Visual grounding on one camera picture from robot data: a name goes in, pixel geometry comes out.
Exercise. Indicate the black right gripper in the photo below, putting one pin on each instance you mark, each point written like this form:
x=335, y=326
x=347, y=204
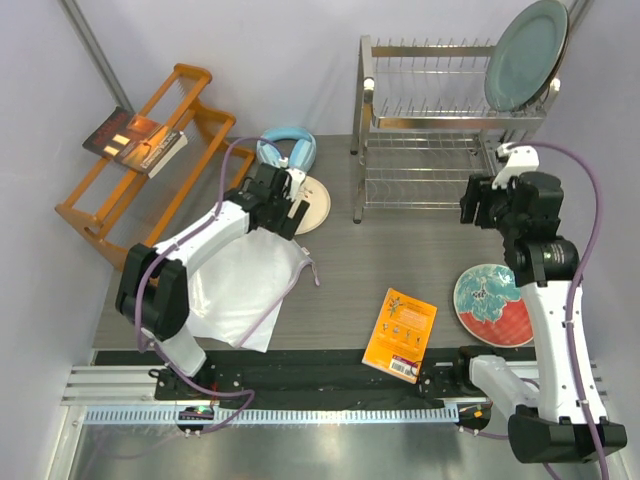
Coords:
x=480, y=190

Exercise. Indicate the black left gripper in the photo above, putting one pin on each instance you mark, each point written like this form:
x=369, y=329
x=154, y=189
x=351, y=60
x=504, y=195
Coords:
x=284, y=227

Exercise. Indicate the pink and cream plate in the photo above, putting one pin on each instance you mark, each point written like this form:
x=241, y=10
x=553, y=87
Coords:
x=317, y=196

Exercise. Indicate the red and teal plate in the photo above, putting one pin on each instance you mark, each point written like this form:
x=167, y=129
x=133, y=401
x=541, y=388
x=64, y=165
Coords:
x=490, y=307

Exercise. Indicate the light teal plate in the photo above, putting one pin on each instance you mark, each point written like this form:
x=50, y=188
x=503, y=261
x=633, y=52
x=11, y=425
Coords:
x=500, y=84

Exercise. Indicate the dark teal floral plate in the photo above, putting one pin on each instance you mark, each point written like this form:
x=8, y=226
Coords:
x=542, y=40

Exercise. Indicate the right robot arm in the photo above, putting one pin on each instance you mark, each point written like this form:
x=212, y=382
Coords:
x=564, y=421

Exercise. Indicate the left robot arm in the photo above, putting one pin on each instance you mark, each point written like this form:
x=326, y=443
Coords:
x=153, y=293

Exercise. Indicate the stainless steel dish rack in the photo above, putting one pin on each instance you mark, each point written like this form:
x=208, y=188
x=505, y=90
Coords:
x=422, y=124

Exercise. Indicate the orange wooden rack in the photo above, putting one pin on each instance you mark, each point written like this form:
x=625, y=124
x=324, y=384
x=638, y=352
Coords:
x=114, y=208

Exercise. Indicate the light blue headphones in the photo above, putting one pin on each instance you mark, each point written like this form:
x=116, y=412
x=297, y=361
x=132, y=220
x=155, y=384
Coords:
x=302, y=156

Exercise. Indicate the clear zip pouch purple trim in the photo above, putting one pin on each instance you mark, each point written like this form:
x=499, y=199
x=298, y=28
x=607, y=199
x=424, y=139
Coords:
x=236, y=296

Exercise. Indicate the orange paperback book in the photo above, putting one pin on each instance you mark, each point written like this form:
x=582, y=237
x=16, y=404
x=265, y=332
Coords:
x=400, y=336

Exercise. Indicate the dark paperback book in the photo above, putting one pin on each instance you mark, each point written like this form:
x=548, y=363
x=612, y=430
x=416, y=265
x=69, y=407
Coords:
x=136, y=142

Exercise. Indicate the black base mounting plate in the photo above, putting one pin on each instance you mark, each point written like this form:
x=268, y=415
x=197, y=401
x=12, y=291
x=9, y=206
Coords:
x=310, y=381

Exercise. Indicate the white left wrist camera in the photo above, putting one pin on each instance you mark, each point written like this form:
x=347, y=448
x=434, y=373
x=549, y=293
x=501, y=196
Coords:
x=297, y=178

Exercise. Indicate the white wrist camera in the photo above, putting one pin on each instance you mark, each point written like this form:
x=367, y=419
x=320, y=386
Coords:
x=516, y=161
x=297, y=178

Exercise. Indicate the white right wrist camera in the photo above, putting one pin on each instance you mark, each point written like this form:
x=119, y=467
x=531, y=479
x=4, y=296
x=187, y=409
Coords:
x=516, y=161

